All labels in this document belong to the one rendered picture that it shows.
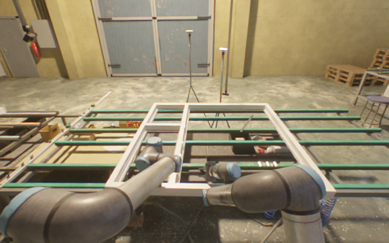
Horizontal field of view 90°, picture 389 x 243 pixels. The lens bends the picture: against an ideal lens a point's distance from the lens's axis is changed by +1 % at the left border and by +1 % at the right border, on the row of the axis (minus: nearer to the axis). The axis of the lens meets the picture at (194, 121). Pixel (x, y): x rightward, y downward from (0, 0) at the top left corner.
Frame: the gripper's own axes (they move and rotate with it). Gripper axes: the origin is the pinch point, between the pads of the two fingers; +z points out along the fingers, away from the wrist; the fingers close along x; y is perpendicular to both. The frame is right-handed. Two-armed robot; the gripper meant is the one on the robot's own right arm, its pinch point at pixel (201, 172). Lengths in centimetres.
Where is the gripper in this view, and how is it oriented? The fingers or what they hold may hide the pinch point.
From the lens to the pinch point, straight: 143.9
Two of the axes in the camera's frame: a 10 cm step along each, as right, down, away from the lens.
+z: -5.7, 2.4, 7.8
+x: -0.2, 9.5, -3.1
